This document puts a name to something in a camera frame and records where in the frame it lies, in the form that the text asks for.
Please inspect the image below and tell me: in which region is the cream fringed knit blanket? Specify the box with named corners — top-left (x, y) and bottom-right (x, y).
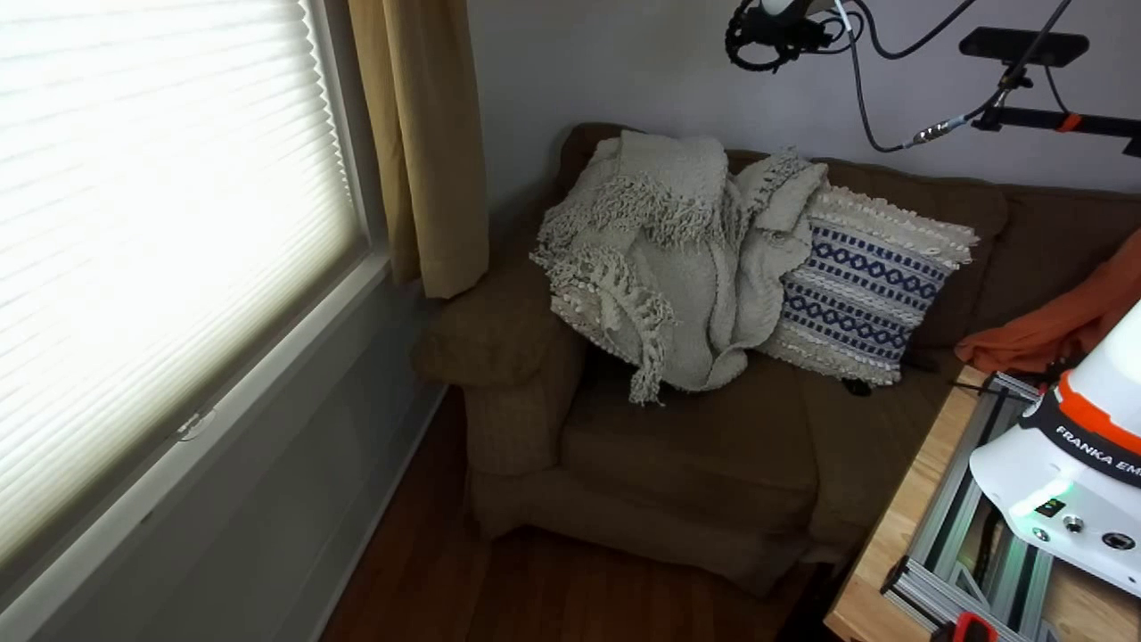
top-left (527, 126), bottom-right (829, 409)

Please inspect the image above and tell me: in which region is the white pleated window blind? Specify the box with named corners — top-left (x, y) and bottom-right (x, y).
top-left (0, 0), bottom-right (368, 568)

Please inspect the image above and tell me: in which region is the red clamp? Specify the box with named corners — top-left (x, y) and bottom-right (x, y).
top-left (926, 608), bottom-right (1017, 642)

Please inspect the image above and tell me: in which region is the brown fabric sofa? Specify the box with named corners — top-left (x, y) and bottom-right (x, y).
top-left (412, 122), bottom-right (1141, 599)

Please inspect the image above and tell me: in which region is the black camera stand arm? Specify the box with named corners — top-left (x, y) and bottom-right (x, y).
top-left (970, 63), bottom-right (1141, 159)

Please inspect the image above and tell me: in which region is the blue white patterned pillow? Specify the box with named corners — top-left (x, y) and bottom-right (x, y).
top-left (759, 179), bottom-right (984, 387)

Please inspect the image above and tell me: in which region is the black camera bar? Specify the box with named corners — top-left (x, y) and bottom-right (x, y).
top-left (955, 23), bottom-right (1090, 72)

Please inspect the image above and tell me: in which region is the grey window frame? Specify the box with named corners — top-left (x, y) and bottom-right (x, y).
top-left (0, 0), bottom-right (395, 642)

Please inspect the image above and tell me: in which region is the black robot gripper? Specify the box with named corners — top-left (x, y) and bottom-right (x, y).
top-left (725, 0), bottom-right (847, 73)

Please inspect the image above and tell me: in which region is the orange cloth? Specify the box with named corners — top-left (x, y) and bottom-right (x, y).
top-left (951, 229), bottom-right (1141, 381)

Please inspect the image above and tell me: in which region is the tan curtain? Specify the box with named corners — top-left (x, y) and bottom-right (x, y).
top-left (346, 0), bottom-right (496, 303)

